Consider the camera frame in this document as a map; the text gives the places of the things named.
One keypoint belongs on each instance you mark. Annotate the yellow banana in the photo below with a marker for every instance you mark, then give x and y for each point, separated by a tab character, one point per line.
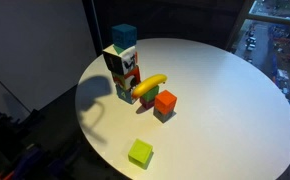
148	85

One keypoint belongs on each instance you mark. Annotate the magenta cube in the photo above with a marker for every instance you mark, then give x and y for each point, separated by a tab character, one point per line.
146	103

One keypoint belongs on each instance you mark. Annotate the red white picture cube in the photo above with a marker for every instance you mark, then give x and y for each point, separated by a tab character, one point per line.
128	80

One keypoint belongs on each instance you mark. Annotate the blue picture cube number four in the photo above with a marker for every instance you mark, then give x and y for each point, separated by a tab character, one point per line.
125	95

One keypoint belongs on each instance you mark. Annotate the orange cube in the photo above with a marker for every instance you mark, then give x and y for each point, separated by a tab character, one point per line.
165	101

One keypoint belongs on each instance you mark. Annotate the gray cube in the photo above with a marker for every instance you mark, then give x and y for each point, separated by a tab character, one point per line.
161	116

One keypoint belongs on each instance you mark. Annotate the white black picture cube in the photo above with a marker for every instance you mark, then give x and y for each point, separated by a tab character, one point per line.
120	61

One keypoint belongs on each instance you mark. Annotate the teal foam cube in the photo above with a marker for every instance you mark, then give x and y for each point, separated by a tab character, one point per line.
123	35

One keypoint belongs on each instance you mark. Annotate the lime yellow cube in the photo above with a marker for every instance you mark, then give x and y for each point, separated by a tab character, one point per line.
140	152

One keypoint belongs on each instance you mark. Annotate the window frame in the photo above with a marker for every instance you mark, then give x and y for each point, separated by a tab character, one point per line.
271	18

